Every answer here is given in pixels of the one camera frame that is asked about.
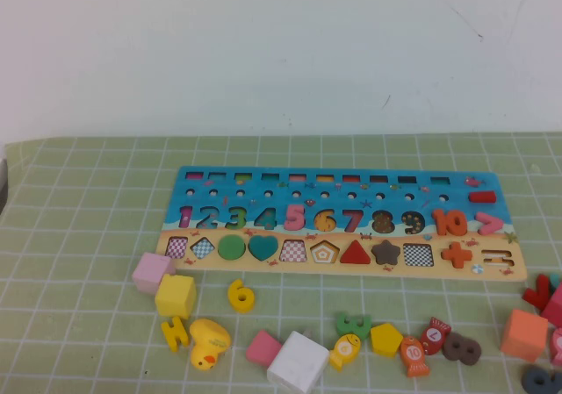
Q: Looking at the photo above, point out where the orange plus sign piece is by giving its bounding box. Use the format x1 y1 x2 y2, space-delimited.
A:
440 240 474 270

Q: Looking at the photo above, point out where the light pink wooden cube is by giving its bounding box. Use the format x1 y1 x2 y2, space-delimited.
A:
131 252 177 297

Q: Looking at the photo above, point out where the brown star piece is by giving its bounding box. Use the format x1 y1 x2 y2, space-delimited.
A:
371 238 403 266

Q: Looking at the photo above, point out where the yellow letter H piece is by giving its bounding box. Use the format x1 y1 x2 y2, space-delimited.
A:
160 315 191 354

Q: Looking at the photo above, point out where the red letter V piece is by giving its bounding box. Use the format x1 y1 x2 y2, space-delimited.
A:
522 274 557 311

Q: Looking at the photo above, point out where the yellow toy duck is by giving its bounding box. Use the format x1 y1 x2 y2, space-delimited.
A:
188 318 232 372

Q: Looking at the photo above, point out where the teal heart piece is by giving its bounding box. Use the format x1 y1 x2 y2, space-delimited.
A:
248 235 280 262

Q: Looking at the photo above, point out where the orange number ten piece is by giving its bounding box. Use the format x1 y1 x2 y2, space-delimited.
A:
431 208 469 237

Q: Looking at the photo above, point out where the yellow pentagon block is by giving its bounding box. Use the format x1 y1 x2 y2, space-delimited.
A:
370 322 404 359

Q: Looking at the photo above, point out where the red triangle piece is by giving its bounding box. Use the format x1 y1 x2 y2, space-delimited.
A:
338 238 372 265

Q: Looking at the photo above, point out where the magenta wooden block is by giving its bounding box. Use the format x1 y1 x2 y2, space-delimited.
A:
540 282 562 330

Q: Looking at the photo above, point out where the white wooden cube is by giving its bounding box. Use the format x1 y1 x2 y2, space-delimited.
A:
266 330 330 394

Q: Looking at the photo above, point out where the pink number five piece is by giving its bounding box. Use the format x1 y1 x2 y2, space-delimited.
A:
283 203 307 232

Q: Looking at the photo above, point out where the yellow wooden fish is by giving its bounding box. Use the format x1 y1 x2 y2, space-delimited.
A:
328 332 362 372

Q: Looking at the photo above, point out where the yellow wooden cube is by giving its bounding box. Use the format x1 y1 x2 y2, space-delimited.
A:
154 273 198 320

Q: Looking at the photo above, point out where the yellow number six piece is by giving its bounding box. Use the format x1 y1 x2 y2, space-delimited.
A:
227 278 256 312

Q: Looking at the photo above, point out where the red wooden fish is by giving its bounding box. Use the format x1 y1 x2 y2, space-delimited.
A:
420 317 452 356

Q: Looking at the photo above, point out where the pink patterned wooden piece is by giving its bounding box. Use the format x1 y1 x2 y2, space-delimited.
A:
548 326 562 368

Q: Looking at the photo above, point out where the pink rhombus block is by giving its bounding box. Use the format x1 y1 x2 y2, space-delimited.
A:
244 329 284 367

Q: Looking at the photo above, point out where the wooden number shape puzzle board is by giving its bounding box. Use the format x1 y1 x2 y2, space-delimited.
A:
155 165 528 282

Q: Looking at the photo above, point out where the orange wooden cube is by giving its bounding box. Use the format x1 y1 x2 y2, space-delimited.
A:
500 308 550 364

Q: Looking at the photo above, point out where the orange wooden fish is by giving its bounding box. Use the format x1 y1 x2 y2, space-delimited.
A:
398 334 431 378

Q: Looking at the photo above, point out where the green number three piece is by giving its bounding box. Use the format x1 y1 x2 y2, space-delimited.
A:
335 311 373 341

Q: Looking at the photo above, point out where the green circle piece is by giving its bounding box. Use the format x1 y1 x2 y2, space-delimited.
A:
217 233 247 263

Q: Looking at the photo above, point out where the green checked tablecloth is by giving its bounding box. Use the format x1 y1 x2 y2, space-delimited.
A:
0 133 562 394

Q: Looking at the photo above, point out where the brown number eight piece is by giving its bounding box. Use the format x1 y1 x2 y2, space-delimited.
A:
441 332 483 364

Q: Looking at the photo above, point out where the dark grey number piece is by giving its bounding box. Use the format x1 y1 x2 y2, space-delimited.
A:
522 364 562 394

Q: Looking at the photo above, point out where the pink greater-than sign piece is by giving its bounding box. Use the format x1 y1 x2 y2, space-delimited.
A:
475 211 505 237

